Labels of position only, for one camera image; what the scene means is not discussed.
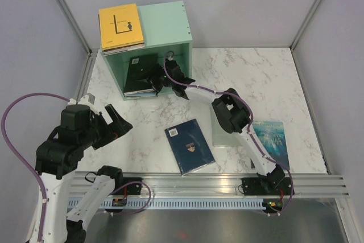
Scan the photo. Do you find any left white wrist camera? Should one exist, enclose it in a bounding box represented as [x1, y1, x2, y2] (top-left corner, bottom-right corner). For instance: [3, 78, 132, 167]
[77, 93, 97, 112]

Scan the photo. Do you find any light blue book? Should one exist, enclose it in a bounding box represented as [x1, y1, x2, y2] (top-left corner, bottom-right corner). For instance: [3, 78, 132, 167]
[124, 90, 158, 98]

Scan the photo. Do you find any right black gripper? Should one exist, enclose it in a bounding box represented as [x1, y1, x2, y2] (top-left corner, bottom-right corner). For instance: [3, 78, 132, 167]
[136, 63, 174, 94]

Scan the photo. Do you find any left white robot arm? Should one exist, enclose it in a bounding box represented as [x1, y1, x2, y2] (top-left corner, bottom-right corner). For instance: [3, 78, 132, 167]
[29, 104, 133, 242]

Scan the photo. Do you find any dark blue thin book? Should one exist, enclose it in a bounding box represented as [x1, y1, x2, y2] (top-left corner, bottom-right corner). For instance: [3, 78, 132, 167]
[164, 119, 216, 176]

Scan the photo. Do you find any yellow book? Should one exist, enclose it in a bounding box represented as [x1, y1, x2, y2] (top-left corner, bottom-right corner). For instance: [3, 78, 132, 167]
[98, 3, 145, 52]

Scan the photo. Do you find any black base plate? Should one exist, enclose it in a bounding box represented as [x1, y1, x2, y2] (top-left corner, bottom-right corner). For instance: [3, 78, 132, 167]
[241, 178, 292, 196]
[121, 177, 143, 196]

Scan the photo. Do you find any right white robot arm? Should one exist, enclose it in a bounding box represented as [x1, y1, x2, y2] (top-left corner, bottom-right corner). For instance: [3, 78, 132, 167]
[136, 59, 285, 194]

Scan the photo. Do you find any grey green notebook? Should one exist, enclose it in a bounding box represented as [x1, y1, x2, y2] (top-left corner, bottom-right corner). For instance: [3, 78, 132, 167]
[210, 108, 242, 147]

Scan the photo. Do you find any black file folder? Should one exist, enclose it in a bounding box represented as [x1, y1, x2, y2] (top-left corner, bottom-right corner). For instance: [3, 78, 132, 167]
[123, 53, 158, 93]

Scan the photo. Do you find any blue ocean cover book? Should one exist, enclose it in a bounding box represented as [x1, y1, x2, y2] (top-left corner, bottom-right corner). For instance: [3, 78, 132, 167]
[253, 121, 289, 168]

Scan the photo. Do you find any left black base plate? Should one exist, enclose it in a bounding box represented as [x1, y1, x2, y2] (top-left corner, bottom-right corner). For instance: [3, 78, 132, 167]
[121, 177, 143, 196]

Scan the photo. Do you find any aluminium rail beam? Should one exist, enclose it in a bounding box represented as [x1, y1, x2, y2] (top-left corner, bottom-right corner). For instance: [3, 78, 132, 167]
[68, 173, 350, 198]

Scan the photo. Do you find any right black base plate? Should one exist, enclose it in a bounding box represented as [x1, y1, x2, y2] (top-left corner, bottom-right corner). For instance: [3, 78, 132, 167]
[241, 178, 292, 196]

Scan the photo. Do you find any white slotted cable duct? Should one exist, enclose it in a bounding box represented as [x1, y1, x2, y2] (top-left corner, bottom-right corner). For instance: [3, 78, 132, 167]
[100, 197, 266, 210]

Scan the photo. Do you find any mint green open cabinet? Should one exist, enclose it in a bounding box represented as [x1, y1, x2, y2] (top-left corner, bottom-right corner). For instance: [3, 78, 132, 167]
[100, 1, 193, 101]

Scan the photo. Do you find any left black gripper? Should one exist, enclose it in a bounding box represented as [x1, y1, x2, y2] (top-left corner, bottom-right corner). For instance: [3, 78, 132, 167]
[79, 104, 133, 149]

